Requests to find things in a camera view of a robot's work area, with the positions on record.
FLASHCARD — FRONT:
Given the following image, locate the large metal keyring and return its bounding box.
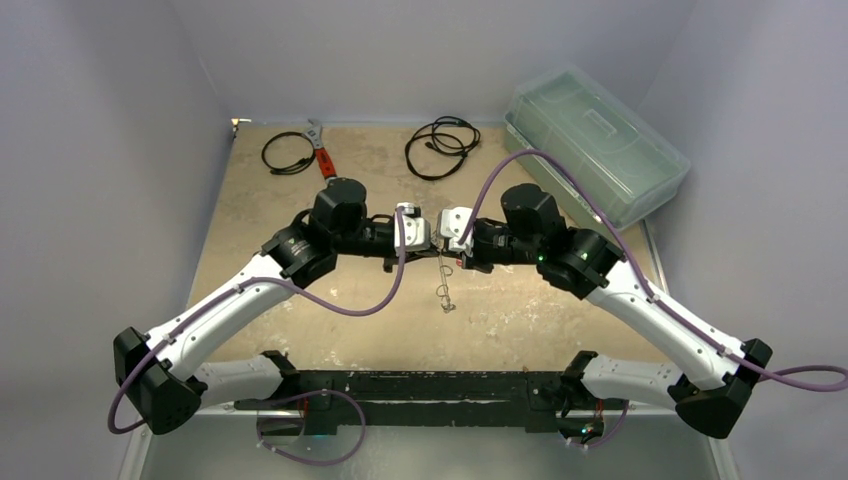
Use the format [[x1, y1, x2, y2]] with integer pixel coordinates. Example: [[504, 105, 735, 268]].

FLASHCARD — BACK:
[[436, 256, 456, 314]]

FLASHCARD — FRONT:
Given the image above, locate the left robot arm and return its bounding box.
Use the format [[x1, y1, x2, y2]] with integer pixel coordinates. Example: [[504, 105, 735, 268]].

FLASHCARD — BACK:
[[107, 178, 436, 435]]

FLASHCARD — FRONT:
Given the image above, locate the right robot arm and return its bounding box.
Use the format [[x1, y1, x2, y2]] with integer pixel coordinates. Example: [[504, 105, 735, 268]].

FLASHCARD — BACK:
[[438, 183, 772, 439]]

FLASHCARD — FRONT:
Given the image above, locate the clear plastic storage box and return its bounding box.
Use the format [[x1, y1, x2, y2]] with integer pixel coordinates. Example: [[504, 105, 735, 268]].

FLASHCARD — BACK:
[[504, 66, 691, 230]]

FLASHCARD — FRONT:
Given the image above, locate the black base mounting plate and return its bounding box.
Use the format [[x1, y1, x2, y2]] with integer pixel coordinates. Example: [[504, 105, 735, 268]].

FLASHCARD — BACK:
[[234, 370, 624, 442]]

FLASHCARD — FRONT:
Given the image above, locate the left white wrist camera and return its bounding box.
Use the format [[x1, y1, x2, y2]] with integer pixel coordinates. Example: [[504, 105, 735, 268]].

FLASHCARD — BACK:
[[394, 202, 431, 254]]

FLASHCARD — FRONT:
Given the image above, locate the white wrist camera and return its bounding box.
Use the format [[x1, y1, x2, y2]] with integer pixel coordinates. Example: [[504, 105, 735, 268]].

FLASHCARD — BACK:
[[438, 207, 473, 258], [394, 202, 431, 254]]

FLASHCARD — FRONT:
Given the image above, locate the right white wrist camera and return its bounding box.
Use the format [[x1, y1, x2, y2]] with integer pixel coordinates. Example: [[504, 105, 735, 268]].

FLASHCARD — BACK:
[[438, 207, 473, 258]]

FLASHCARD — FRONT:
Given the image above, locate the black coiled cable centre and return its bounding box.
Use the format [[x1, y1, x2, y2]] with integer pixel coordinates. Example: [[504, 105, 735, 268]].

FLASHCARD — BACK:
[[404, 116, 482, 182]]

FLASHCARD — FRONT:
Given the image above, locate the black coiled cable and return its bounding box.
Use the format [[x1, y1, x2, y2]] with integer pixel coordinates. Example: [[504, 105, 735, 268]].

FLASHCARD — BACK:
[[260, 130, 317, 177], [404, 116, 482, 182]]

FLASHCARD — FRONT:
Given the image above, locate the black coiled cable left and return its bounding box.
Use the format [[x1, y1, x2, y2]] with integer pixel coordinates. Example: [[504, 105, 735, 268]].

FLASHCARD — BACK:
[[260, 130, 317, 177]]

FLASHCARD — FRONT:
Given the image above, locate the red handled adjustable wrench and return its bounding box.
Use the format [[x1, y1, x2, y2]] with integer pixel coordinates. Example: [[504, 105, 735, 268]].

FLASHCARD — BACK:
[[304, 119, 337, 184]]

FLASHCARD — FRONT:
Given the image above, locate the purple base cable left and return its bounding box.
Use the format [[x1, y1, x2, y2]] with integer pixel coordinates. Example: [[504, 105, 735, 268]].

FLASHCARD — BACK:
[[255, 389, 368, 466]]

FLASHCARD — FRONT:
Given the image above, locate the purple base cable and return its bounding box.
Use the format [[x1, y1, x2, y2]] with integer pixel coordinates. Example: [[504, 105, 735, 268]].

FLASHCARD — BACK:
[[255, 389, 368, 466], [566, 400, 637, 452]]

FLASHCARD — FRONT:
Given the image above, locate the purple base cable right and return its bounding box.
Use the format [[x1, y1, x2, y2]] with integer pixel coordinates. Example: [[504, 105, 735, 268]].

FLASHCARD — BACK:
[[566, 400, 637, 452]]

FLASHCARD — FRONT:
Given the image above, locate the aluminium frame rail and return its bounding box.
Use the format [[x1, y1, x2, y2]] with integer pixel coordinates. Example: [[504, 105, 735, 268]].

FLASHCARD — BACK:
[[120, 403, 737, 479]]

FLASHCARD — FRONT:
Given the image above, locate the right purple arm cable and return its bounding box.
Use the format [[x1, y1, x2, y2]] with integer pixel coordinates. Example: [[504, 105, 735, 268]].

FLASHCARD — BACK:
[[462, 149, 848, 393]]

